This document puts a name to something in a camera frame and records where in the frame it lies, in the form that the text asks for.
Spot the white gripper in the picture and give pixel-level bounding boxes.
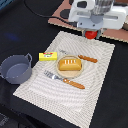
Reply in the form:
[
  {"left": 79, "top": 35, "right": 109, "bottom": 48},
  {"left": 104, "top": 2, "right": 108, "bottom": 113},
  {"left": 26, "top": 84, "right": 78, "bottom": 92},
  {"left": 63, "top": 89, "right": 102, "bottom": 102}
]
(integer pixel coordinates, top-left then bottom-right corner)
[{"left": 68, "top": 0, "right": 128, "bottom": 34}]

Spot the red tomato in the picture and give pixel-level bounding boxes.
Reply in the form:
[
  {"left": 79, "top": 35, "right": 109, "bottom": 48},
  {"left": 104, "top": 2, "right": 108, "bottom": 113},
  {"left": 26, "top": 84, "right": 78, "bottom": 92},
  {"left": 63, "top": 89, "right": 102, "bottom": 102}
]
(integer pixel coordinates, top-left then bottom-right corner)
[{"left": 85, "top": 31, "right": 97, "bottom": 39}]

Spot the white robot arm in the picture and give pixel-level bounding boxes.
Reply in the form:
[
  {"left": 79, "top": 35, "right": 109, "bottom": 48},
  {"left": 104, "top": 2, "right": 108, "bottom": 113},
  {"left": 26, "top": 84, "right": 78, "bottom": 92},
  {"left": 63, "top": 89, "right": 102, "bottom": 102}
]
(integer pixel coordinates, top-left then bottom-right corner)
[{"left": 68, "top": 0, "right": 128, "bottom": 31}]

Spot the black stove burner disc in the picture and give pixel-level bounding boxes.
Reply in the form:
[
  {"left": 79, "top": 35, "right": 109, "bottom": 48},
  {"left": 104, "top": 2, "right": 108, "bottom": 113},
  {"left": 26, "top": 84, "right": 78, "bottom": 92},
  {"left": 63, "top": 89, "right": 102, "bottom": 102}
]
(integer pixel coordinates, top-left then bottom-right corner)
[{"left": 60, "top": 9, "right": 70, "bottom": 19}]

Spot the bread loaf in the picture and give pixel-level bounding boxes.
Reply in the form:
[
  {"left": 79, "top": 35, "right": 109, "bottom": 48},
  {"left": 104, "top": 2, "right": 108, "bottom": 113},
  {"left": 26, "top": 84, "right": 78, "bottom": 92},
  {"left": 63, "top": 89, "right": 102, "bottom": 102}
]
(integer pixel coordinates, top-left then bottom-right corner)
[{"left": 59, "top": 59, "right": 82, "bottom": 71}]

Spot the yellow butter box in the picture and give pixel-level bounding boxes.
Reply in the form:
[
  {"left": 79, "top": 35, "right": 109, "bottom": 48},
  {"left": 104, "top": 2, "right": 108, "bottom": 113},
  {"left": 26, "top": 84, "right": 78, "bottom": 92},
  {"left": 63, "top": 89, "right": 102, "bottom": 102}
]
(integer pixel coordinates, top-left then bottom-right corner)
[{"left": 39, "top": 52, "right": 57, "bottom": 61}]

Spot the round wooden plate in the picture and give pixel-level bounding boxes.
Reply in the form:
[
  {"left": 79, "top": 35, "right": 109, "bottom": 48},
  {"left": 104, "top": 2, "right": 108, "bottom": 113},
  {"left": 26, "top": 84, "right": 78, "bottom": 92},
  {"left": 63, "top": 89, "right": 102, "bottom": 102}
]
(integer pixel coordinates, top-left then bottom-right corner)
[{"left": 56, "top": 55, "right": 83, "bottom": 78}]

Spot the large grey pot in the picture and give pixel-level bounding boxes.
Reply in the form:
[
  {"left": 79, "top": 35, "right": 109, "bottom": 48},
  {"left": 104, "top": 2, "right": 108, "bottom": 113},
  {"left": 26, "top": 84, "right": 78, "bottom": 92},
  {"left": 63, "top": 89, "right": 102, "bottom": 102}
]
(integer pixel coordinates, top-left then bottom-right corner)
[{"left": 0, "top": 54, "right": 32, "bottom": 84}]

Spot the white woven placemat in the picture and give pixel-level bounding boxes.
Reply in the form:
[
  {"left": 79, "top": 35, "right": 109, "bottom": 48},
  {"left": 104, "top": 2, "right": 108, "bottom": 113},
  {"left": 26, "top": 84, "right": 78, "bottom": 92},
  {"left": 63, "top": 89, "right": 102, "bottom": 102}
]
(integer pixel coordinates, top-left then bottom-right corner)
[{"left": 14, "top": 31, "right": 114, "bottom": 128}]

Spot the black cable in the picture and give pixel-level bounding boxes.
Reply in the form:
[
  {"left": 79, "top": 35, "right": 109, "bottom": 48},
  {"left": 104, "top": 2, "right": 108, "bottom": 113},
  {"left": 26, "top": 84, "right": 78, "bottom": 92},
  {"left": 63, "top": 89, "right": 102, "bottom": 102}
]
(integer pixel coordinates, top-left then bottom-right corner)
[{"left": 23, "top": 0, "right": 78, "bottom": 25}]

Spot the knife with wooden handle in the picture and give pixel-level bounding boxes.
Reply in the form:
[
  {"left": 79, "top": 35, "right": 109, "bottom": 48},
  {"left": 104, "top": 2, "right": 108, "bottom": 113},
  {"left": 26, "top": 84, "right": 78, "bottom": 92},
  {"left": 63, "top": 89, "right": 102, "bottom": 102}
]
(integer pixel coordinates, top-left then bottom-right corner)
[{"left": 59, "top": 49, "right": 98, "bottom": 63}]

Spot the fork with wooden handle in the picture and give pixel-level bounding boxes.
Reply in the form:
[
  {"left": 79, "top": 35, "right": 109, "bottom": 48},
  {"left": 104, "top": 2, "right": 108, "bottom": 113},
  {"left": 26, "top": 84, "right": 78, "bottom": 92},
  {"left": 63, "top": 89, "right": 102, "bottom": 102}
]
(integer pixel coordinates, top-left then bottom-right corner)
[{"left": 44, "top": 71, "right": 85, "bottom": 89}]

